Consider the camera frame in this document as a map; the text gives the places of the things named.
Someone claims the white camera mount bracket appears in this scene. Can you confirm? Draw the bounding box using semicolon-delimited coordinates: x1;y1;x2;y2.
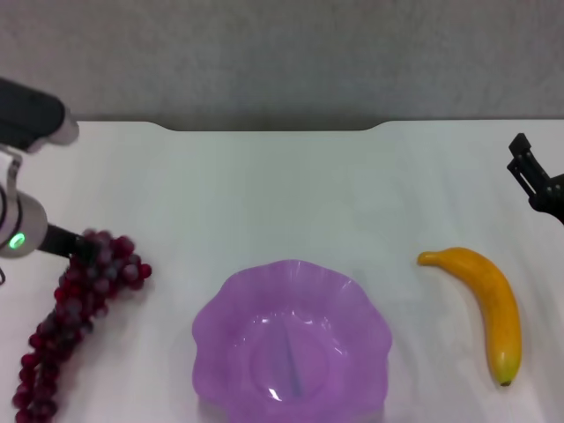
0;147;23;195

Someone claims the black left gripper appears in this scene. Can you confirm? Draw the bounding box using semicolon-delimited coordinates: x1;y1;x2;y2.
41;224;101;274

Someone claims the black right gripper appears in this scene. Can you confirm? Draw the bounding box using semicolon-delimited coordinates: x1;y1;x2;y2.
506;133;564;226

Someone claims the purple wavy plastic bowl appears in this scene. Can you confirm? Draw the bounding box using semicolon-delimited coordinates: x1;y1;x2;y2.
191;258;393;423

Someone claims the yellow banana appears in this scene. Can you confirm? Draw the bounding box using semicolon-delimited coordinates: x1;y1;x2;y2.
417;246;523;388

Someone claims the red grape bunch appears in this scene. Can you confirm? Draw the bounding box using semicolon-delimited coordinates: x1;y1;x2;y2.
15;228;153;423

